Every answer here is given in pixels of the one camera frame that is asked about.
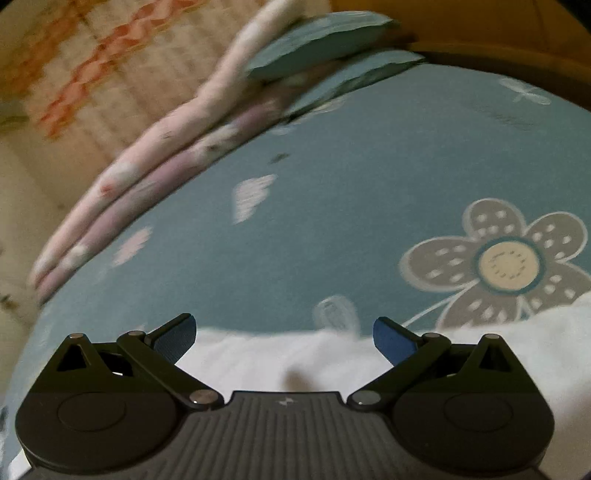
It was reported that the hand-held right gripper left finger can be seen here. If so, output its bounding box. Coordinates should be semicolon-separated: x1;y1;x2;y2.
55;313;220;409

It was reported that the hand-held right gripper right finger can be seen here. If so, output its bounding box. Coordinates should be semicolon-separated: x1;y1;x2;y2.
348;316;515;411

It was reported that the white long-sleeved shirt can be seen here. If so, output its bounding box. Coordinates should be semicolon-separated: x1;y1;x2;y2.
173;302;591;480

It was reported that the purple floral quilt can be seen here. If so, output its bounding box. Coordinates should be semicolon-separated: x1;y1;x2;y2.
37;83;296;305

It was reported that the bed with teal floral sheet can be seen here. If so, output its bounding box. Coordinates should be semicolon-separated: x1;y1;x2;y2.
0;60;591;462

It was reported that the pink floral quilt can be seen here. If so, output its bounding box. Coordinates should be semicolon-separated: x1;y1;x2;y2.
28;0;333;287

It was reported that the teal pillow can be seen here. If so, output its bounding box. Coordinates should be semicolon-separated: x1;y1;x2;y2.
286;50;428;116
245;11;400;84

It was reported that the orange patterned curtain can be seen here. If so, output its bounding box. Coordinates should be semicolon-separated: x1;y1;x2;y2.
0;0;273;153

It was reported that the wooden headboard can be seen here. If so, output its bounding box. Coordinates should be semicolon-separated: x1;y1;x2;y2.
330;0;591;70

